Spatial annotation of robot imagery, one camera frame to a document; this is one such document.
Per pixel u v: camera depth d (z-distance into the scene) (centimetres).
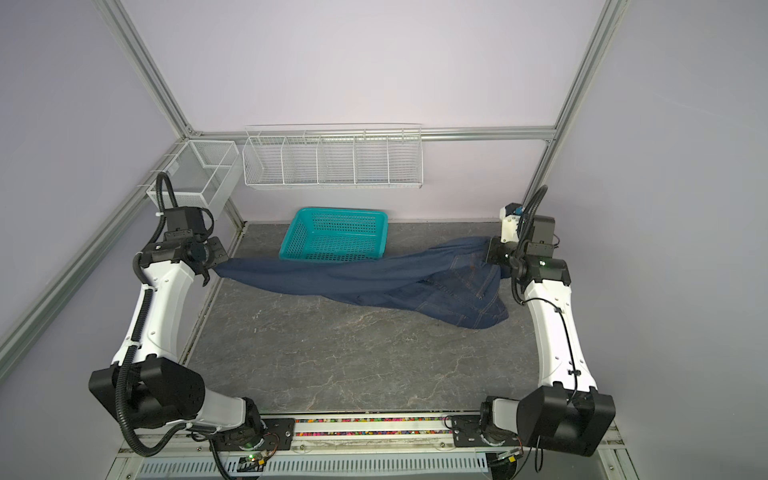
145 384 40
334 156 99
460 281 83
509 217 67
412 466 157
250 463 72
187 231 58
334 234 116
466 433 74
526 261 54
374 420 77
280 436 73
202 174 100
